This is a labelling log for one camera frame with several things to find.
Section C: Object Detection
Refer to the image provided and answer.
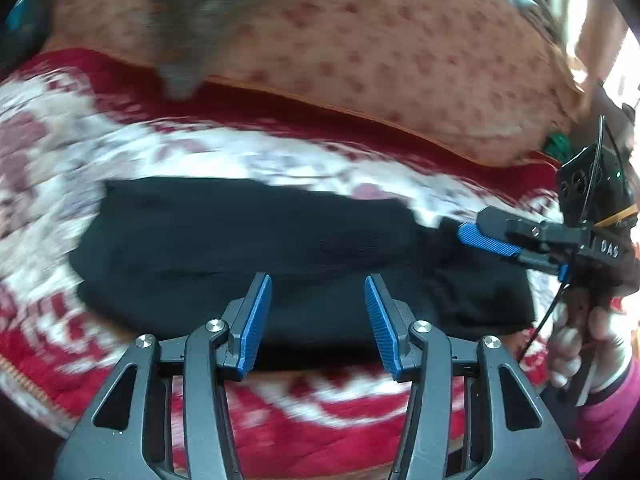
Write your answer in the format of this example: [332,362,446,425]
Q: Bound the beige floral pillow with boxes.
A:
[50,0,586,166]

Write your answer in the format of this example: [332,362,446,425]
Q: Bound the grey fleece blanket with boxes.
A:
[150,0,321,101]

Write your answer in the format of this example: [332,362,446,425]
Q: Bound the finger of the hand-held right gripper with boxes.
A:
[457,205,591,261]
[515,252,572,282]

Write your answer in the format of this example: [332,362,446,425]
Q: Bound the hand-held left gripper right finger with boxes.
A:
[364,275,581,480]

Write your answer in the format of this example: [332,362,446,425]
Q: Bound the red and white plush blanket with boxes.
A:
[0,47,591,476]

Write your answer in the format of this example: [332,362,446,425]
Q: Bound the green object with cable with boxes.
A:
[544,131,572,159]

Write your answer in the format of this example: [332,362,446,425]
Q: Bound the person's right hand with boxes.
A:
[547,304,633,392]

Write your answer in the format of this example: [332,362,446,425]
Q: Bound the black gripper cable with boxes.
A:
[517,115,612,361]

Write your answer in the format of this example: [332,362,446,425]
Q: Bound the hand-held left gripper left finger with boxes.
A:
[52,272,273,480]

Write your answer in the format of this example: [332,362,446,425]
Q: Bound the black pants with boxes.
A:
[67,176,537,372]

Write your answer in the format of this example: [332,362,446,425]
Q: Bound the person's right forearm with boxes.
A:
[570,360,640,476]

